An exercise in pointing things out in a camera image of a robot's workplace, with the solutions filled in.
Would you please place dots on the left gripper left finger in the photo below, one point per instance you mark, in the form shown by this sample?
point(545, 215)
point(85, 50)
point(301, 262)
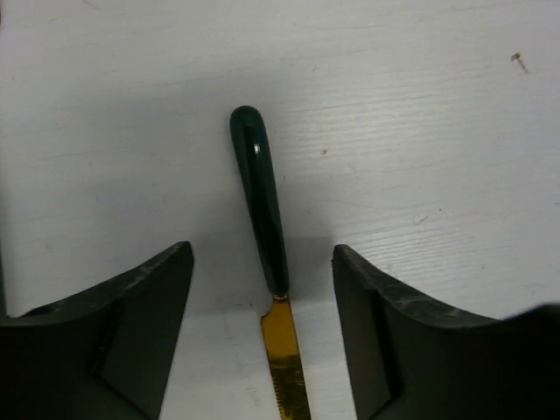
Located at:
point(103, 353)

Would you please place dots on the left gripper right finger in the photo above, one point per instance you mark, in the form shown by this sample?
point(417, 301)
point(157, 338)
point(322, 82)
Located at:
point(411, 356)

